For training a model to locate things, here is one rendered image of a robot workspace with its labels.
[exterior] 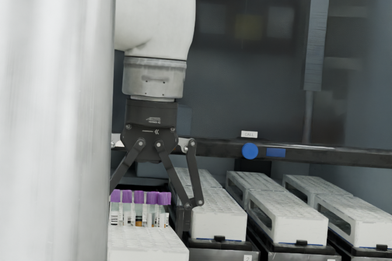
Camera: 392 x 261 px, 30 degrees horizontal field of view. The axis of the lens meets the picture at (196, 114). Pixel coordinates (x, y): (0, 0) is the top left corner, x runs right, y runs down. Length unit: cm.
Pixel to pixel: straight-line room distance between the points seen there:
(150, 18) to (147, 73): 8
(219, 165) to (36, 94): 183
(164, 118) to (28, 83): 70
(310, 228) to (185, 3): 54
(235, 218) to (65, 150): 102
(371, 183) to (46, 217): 142
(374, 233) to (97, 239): 110
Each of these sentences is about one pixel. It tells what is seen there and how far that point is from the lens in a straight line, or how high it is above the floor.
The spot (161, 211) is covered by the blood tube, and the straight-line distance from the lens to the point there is 116.
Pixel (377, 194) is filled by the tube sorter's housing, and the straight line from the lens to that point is 166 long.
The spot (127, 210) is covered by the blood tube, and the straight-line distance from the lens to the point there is 115.
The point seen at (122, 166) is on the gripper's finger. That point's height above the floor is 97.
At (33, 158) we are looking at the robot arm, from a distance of 33.
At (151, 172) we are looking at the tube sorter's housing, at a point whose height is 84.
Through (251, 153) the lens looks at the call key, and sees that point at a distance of 135.
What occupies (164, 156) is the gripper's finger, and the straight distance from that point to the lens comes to 105.
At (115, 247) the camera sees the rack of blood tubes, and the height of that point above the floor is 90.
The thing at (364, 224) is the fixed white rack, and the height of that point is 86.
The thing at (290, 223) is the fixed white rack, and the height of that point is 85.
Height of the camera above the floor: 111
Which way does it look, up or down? 3 degrees down
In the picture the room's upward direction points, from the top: 5 degrees clockwise
